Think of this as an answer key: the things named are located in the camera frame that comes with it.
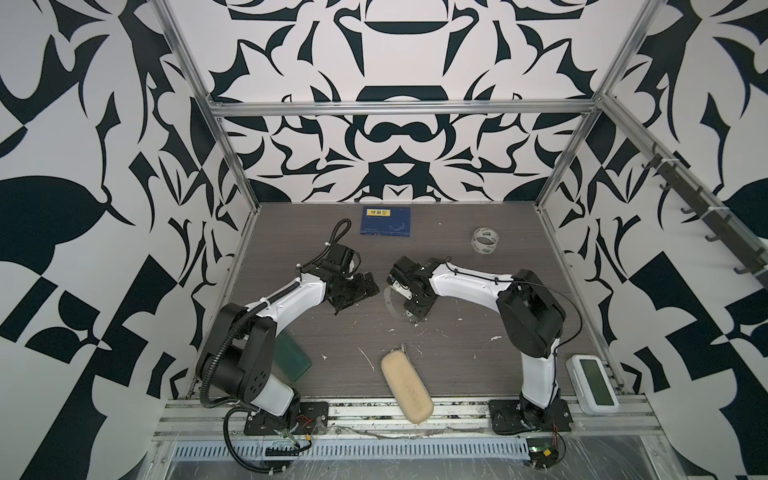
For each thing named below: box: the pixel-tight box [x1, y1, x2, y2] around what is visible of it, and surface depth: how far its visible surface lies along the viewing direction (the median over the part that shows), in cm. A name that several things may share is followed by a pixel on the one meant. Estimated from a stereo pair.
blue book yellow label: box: [360, 206, 411, 237], surface depth 117 cm
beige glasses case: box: [381, 350, 434, 424], surface depth 78 cm
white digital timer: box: [566, 354, 620, 415], surface depth 77 cm
